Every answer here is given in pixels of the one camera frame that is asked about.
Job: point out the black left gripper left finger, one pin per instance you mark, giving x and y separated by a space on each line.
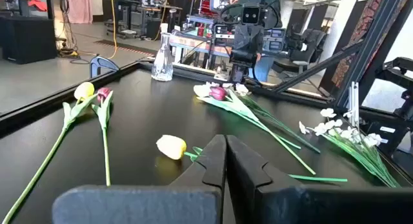
138 204

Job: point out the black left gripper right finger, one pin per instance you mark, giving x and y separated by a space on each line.
290 204

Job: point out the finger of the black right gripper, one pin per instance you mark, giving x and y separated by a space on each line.
251 58
237 58

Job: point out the maroon artificial tulip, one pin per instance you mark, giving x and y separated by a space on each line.
103 94
217 93

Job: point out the yellow artificial tulip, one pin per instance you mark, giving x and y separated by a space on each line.
171 146
83 91

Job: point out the clear glass vase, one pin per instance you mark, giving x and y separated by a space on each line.
162 66

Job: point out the person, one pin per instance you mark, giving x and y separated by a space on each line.
263 70

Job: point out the grey electronic box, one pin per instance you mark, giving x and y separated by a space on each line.
273 40
222 33

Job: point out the black office chair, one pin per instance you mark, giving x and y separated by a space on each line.
306 46

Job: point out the red patterned tapestry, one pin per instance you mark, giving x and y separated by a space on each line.
361 33

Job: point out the pink curtain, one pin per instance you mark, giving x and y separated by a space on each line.
79 7

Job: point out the black cabinet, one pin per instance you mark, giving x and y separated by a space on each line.
27 40

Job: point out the red cloth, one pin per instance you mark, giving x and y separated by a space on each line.
37 4

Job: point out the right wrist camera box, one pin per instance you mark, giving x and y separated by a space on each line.
250 15

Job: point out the black diagonal frame brace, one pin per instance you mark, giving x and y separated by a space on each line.
316 67

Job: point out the silver aluminium bracket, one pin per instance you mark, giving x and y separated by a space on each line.
355 101

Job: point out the black aluminium frame post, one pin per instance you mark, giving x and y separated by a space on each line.
371 49

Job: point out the grey blue plastic bracket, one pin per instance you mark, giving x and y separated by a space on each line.
101 63

